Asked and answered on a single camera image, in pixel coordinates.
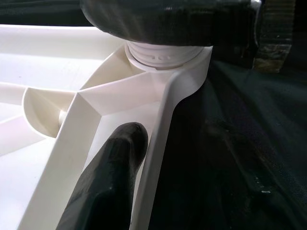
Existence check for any black tablecloth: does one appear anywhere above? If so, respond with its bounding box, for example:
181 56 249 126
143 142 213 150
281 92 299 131
0 0 307 230

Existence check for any white plastic children table top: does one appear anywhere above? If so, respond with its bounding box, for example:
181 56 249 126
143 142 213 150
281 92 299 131
0 23 213 230

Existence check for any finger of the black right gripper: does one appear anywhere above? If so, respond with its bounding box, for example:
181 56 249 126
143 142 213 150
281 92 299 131
80 0 257 47

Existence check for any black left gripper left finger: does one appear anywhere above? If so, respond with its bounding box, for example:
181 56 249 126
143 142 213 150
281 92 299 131
57 122 148 230

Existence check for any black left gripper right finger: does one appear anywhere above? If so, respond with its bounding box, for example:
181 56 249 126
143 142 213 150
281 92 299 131
153 117 269 230

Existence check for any white plastic table leg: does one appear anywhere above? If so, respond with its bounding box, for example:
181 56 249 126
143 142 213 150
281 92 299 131
124 40 213 70

